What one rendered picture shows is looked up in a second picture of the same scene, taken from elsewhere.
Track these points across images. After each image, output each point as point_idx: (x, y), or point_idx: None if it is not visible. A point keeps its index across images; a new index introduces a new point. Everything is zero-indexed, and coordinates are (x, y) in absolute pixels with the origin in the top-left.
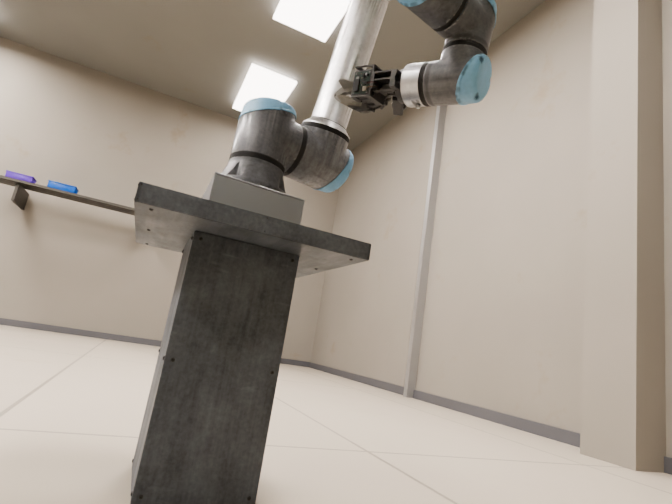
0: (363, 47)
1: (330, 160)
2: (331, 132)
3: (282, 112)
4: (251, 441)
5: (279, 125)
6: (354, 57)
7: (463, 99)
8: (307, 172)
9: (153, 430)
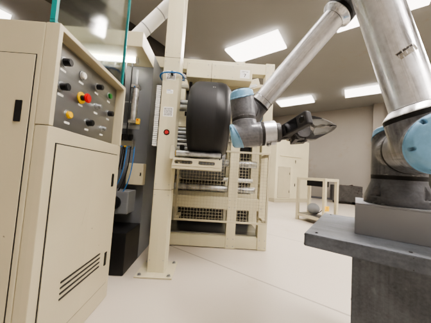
0: (366, 42)
1: (393, 150)
2: (383, 128)
3: (372, 138)
4: None
5: (372, 149)
6: (369, 56)
7: (239, 147)
8: (399, 168)
9: None
